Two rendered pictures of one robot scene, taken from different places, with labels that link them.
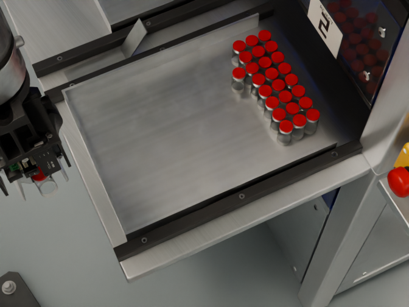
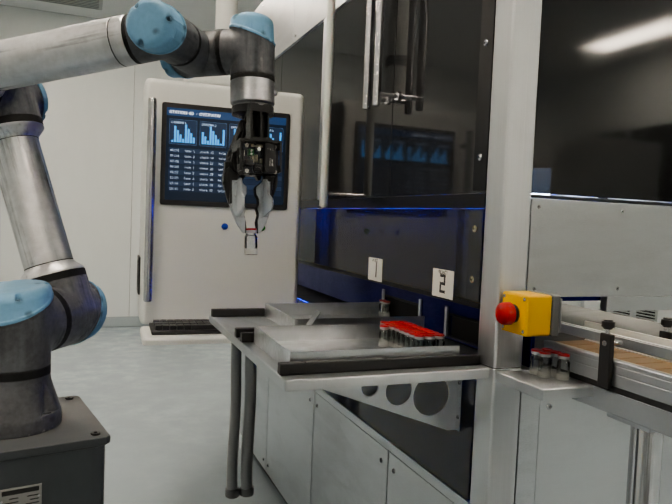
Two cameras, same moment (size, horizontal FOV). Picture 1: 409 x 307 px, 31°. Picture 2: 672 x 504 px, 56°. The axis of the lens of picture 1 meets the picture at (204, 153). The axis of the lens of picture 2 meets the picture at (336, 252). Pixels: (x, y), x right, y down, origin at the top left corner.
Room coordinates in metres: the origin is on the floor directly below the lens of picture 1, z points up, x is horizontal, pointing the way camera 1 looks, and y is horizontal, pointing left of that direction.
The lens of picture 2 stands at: (-0.73, -0.01, 1.15)
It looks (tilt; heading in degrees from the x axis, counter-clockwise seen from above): 3 degrees down; 3
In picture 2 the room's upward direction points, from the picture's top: 2 degrees clockwise
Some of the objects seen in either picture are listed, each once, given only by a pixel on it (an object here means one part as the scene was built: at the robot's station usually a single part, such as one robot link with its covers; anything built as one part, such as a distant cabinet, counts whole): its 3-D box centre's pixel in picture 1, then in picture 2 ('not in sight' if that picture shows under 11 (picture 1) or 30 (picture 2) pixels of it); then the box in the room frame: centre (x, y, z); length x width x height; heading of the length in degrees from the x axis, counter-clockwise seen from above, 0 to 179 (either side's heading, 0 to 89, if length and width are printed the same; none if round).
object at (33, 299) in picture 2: not in sight; (15, 323); (0.27, 0.56, 0.96); 0.13 x 0.12 x 0.14; 173
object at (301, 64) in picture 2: not in sight; (299, 120); (1.60, 0.26, 1.51); 0.49 x 0.01 x 0.59; 25
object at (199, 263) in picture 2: not in sight; (220, 200); (1.32, 0.48, 1.19); 0.50 x 0.19 x 0.78; 112
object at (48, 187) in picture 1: (44, 181); (250, 242); (0.35, 0.19, 1.10); 0.02 x 0.02 x 0.04
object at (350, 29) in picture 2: not in sight; (358, 95); (1.11, 0.03, 1.51); 0.47 x 0.01 x 0.59; 25
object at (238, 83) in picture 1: (238, 80); (384, 335); (0.60, -0.06, 0.91); 0.02 x 0.02 x 0.05
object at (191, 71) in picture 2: not in sight; (192, 52); (0.35, 0.30, 1.42); 0.11 x 0.11 x 0.08; 83
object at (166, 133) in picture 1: (196, 120); (351, 344); (0.53, 0.01, 0.90); 0.34 x 0.26 x 0.04; 114
